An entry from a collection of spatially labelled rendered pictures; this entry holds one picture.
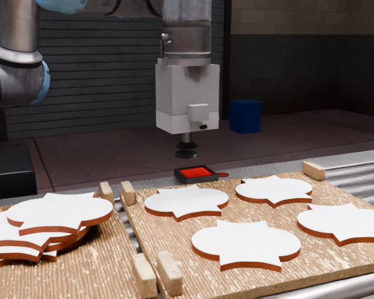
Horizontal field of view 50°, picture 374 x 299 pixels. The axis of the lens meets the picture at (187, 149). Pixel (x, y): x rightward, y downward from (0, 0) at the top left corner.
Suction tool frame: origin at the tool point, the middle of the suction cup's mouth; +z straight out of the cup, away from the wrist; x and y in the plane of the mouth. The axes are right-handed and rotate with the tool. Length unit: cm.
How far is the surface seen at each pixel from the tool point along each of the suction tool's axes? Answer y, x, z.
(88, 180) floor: 48, 276, 103
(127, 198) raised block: -9.4, 4.0, 7.6
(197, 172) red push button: 10.9, 15.5, 9.7
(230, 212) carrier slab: 4.9, -6.2, 9.0
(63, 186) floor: 26, 272, 103
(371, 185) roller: 40.4, -5.9, 10.8
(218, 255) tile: -5.0, -18.3, 8.1
